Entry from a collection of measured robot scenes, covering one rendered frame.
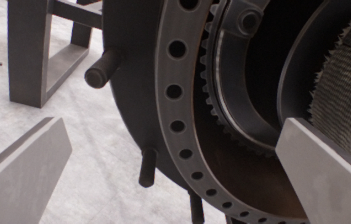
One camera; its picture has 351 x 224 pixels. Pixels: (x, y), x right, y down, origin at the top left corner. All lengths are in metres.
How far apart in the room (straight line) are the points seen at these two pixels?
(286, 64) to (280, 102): 0.03
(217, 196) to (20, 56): 1.24
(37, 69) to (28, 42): 0.15
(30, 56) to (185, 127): 1.20
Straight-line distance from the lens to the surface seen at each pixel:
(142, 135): 0.24
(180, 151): 0.17
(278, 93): 0.20
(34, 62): 1.31
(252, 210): 0.26
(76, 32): 2.32
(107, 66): 0.17
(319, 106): 0.19
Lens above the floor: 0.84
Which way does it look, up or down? 28 degrees down
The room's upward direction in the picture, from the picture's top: 24 degrees clockwise
